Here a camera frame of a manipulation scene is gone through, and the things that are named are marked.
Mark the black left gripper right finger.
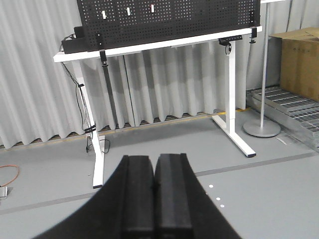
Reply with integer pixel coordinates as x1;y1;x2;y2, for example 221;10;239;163
155;153;240;239

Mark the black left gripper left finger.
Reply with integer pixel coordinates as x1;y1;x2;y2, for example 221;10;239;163
37;155;155;239

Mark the white standing desk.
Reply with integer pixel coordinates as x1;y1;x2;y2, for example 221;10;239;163
53;25;263;189

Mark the grey floor lamp stand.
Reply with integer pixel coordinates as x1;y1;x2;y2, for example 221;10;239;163
243;0;281;138

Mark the white curtain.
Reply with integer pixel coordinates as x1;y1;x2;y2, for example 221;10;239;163
0;0;319;149

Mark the metal grating stack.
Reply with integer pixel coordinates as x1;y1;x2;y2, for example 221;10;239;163
247;87;319;151

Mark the black left panel clamp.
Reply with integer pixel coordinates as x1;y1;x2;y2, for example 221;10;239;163
95;32;109;67

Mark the black panel clamp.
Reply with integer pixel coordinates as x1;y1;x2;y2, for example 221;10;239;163
95;32;109;67
249;10;257;44

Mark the black box on desk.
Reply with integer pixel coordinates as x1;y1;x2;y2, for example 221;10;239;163
61;26;88;54

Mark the black desk control panel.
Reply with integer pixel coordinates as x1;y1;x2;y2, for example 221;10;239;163
218;35;242;55

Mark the brown cardboard box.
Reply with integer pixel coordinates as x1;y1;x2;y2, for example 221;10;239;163
271;27;319;101

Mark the black perforated pegboard panel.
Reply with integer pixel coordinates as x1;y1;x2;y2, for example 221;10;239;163
77;0;261;51

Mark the black right panel clamp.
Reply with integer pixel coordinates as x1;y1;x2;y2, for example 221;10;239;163
249;10;257;44

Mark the orange floor cable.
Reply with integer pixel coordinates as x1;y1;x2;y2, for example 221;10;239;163
0;165;20;187

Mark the black desk cable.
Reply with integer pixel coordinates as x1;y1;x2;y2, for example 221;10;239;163
60;36;111;154

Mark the green white switch block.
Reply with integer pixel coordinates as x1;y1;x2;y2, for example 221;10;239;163
102;10;107;19

